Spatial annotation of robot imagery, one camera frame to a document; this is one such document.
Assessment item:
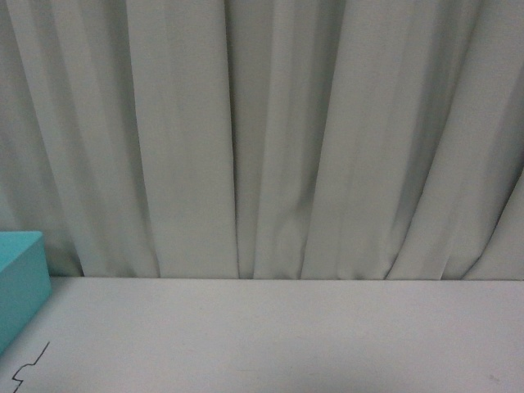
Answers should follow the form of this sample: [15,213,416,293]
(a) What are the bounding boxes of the turquoise plastic storage box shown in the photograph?
[1,231,52,351]

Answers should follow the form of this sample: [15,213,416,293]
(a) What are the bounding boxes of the grey pleated curtain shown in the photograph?
[1,1,523,280]

